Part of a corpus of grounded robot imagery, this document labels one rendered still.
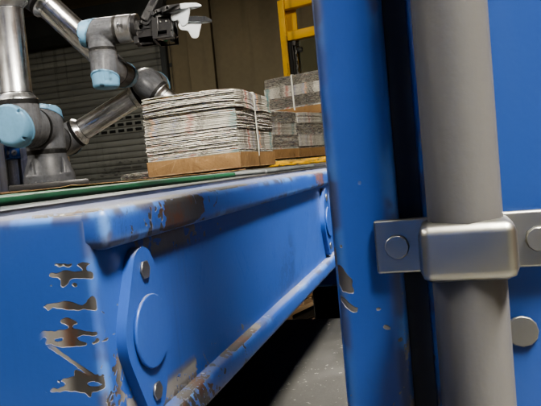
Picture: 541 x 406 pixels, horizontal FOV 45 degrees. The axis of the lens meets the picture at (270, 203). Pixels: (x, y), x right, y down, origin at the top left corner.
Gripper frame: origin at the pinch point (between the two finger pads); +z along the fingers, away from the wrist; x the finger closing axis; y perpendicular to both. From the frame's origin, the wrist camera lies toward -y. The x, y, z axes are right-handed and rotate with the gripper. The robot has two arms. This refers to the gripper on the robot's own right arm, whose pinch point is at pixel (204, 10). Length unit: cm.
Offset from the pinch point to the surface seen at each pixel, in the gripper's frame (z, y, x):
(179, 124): -11.9, 27.8, -10.8
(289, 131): 4, 8, -144
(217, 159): -1.4, 38.8, -10.3
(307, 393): 33, 78, 111
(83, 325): 30, 68, 146
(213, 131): -2.0, 31.0, -10.1
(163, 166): -17.8, 39.1, -12.4
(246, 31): -120, -265, -763
